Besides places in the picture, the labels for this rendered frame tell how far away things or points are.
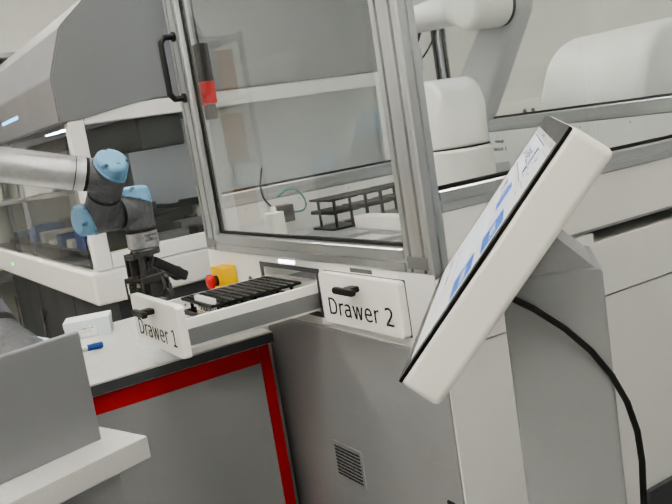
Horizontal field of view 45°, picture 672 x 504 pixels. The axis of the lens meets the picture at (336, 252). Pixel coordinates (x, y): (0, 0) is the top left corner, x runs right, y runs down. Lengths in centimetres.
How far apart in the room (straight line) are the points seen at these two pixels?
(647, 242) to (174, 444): 116
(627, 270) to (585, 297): 82
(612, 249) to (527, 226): 98
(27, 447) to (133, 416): 53
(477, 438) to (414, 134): 58
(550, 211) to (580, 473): 40
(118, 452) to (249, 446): 68
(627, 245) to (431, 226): 53
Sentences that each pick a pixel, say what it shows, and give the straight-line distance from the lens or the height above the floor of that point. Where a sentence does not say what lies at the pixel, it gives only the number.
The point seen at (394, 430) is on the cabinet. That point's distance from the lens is 170.
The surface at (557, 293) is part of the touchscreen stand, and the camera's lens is 101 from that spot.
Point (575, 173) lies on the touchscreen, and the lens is 80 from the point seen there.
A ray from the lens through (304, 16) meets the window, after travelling 171.
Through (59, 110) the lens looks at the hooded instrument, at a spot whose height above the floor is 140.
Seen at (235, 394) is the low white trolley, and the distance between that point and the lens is 202.
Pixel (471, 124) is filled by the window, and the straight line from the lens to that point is 153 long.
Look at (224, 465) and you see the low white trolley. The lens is 205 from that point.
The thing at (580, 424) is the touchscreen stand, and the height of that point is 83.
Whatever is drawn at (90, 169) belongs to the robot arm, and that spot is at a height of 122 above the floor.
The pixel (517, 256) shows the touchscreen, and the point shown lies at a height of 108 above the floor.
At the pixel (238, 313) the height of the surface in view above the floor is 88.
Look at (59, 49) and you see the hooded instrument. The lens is 258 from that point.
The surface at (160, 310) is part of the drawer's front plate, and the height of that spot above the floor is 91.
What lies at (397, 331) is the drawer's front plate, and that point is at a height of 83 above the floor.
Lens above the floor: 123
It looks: 9 degrees down
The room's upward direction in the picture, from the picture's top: 9 degrees counter-clockwise
